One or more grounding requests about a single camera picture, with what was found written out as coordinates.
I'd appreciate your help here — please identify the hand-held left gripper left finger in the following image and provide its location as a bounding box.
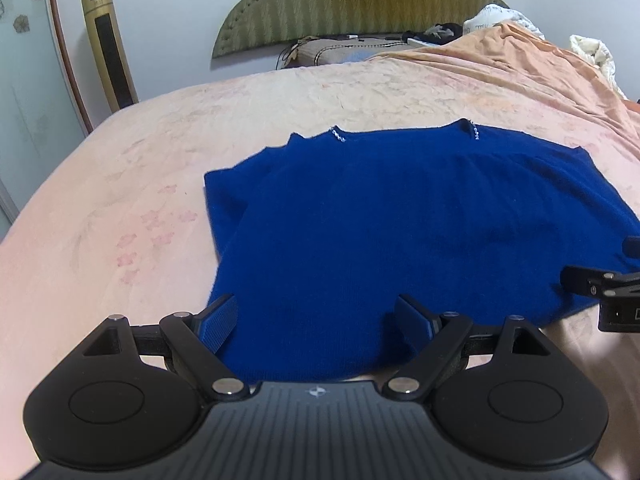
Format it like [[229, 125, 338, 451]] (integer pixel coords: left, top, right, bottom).
[[80, 294, 248, 401]]

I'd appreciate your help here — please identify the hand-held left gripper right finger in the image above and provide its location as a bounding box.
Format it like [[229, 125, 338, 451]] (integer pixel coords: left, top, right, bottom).
[[382, 294, 541, 401]]

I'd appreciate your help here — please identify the blue beaded sweater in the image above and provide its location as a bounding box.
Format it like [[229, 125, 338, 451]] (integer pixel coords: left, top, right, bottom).
[[203, 119, 640, 383]]

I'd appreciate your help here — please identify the dark clothes pile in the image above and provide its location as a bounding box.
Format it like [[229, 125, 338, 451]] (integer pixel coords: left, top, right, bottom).
[[402, 22, 466, 46]]

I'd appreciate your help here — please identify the pink floral bed sheet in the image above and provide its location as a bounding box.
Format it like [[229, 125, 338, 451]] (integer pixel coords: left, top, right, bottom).
[[0, 57, 640, 480]]

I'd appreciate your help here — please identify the white crumpled quilt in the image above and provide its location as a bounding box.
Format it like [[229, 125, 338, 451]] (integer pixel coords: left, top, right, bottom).
[[570, 34, 626, 98]]

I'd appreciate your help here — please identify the orange blanket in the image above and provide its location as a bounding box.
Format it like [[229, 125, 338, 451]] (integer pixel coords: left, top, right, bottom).
[[372, 20, 640, 161]]

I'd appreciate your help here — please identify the white printed pillow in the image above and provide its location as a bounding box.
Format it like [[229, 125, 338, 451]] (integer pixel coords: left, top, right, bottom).
[[462, 4, 546, 41]]

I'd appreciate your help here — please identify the brown pillow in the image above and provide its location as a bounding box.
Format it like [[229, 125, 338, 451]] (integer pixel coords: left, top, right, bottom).
[[287, 35, 426, 68]]

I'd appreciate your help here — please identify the gold tower fan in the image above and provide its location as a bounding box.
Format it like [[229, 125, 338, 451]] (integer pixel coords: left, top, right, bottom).
[[81, 0, 139, 112]]

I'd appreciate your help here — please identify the frosted glass sliding door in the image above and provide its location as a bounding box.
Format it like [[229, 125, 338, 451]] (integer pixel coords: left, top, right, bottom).
[[0, 0, 96, 231]]

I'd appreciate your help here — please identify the green padded headboard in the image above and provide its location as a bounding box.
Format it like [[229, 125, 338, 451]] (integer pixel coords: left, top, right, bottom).
[[211, 0, 511, 60]]

